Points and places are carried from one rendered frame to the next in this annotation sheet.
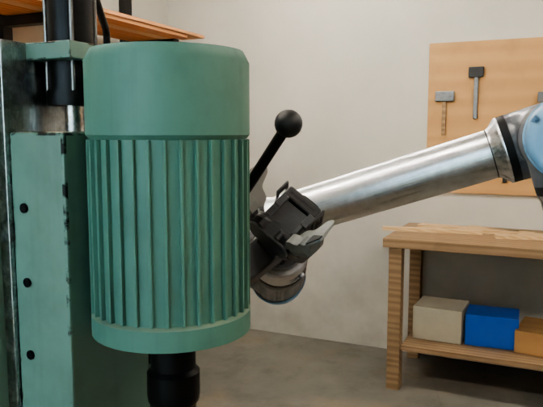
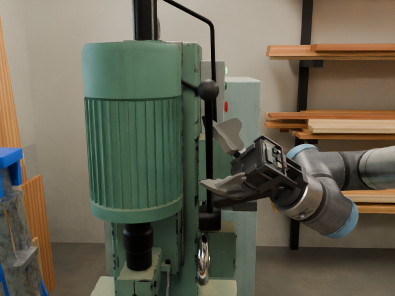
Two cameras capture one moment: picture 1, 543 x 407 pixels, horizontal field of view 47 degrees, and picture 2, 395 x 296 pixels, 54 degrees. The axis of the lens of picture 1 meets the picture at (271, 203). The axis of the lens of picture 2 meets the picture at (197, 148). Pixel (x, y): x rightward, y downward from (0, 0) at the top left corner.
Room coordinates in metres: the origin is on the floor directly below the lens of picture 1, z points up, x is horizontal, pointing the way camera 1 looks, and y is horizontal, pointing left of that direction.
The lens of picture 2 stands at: (0.52, -0.59, 1.47)
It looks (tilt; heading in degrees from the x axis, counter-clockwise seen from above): 12 degrees down; 67
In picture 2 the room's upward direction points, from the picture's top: straight up
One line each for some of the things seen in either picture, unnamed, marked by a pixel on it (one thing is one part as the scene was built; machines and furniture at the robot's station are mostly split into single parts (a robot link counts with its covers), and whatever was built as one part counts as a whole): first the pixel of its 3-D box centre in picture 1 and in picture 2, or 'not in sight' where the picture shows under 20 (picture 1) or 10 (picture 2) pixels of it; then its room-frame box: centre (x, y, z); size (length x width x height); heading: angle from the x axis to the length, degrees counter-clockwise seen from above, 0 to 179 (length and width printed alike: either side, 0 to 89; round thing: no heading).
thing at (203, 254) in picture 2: not in sight; (203, 258); (0.85, 0.18, 1.02); 0.12 x 0.03 x 0.12; 64
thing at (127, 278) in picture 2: not in sight; (143, 279); (0.69, 0.13, 1.03); 0.14 x 0.07 x 0.09; 64
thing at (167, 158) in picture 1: (170, 195); (134, 130); (0.68, 0.11, 1.35); 0.18 x 0.18 x 0.31
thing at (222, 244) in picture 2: not in sight; (217, 248); (0.91, 0.21, 1.02); 0.09 x 0.07 x 0.12; 154
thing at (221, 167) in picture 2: not in sight; (216, 165); (0.91, 0.24, 1.22); 0.09 x 0.08 x 0.15; 64
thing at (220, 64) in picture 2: not in sight; (212, 91); (0.95, 0.34, 1.40); 0.10 x 0.06 x 0.16; 64
